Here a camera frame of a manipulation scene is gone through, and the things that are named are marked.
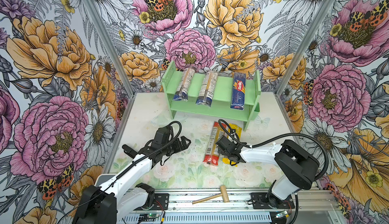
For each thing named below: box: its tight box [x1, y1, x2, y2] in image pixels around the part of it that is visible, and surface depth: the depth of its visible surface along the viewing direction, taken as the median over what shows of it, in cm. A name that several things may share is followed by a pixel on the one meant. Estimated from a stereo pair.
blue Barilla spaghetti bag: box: [229, 71, 247, 110], surface depth 81 cm
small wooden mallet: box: [191, 184, 229, 205], surface depth 77 cm
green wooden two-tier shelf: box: [161, 60, 262, 131], surface depth 87 cm
